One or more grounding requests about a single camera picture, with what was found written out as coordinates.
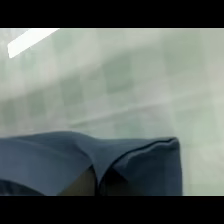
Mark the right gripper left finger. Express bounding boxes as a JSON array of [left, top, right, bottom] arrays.
[[57, 165, 98, 197]]

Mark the blue garment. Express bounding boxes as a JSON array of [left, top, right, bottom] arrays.
[[0, 130, 184, 197]]

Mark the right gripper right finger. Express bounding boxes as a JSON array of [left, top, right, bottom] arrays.
[[99, 166, 143, 197]]

